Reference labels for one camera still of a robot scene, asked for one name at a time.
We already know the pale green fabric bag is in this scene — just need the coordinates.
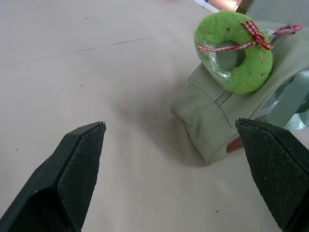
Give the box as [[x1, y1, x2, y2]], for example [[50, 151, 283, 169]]
[[170, 20, 309, 165]]

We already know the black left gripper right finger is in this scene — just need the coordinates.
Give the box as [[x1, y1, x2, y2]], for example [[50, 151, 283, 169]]
[[235, 117, 309, 232]]

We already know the green plush ring charm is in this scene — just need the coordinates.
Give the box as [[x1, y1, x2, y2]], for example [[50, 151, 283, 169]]
[[194, 10, 274, 94]]

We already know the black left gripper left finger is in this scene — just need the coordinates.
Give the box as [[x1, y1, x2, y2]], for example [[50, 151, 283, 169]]
[[0, 120, 107, 232]]

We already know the pink carabiner clip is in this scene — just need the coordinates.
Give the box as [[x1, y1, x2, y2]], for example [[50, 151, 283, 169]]
[[274, 23, 303, 36]]

